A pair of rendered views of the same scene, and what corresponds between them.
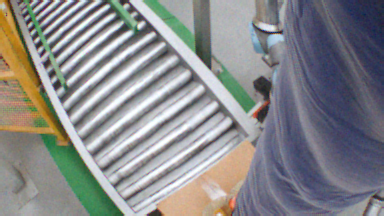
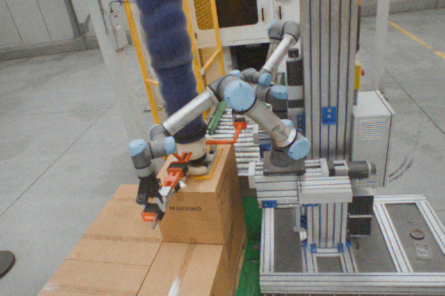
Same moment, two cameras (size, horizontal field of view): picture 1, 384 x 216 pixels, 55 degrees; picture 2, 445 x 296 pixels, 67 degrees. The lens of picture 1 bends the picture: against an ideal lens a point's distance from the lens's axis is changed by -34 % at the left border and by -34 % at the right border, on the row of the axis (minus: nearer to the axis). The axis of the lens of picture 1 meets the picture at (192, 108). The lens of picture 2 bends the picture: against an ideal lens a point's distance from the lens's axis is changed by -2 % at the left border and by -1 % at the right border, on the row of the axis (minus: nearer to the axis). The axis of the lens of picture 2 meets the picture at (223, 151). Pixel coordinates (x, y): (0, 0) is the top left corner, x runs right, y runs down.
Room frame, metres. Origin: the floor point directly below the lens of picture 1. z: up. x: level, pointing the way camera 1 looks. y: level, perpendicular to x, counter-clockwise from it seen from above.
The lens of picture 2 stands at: (-0.87, -1.72, 2.05)
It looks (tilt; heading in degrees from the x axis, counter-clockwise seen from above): 30 degrees down; 50
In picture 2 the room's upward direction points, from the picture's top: 9 degrees counter-clockwise
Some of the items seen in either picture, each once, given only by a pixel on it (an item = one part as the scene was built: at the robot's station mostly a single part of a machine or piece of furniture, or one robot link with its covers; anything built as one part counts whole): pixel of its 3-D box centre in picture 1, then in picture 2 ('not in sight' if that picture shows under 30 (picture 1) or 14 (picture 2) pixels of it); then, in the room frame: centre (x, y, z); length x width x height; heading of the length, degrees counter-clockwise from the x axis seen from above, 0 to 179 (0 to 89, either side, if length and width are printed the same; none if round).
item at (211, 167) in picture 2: not in sight; (208, 160); (0.21, -0.27, 0.97); 0.34 x 0.10 x 0.05; 33
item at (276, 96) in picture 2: not in sight; (279, 96); (0.77, -0.40, 1.20); 0.13 x 0.12 x 0.14; 86
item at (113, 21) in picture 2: not in sight; (117, 30); (0.59, 1.19, 1.62); 0.20 x 0.05 x 0.30; 33
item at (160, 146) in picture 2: not in sight; (162, 146); (-0.22, -0.55, 1.37); 0.11 x 0.11 x 0.08; 63
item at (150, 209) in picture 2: not in sight; (152, 211); (-0.34, -0.52, 1.07); 0.08 x 0.07 x 0.05; 33
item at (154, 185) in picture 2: not in sight; (149, 183); (-0.32, -0.51, 1.21); 0.09 x 0.08 x 0.12; 33
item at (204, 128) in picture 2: not in sight; (188, 129); (0.16, -0.20, 1.19); 0.23 x 0.23 x 0.04
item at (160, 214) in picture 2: not in sight; (167, 204); (-0.27, -0.53, 1.07); 0.31 x 0.03 x 0.05; 33
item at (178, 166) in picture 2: not in sight; (177, 169); (-0.05, -0.33, 1.07); 0.10 x 0.08 x 0.06; 123
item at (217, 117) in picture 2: (24, 9); (222, 99); (1.59, 1.09, 0.60); 1.60 x 0.10 x 0.09; 33
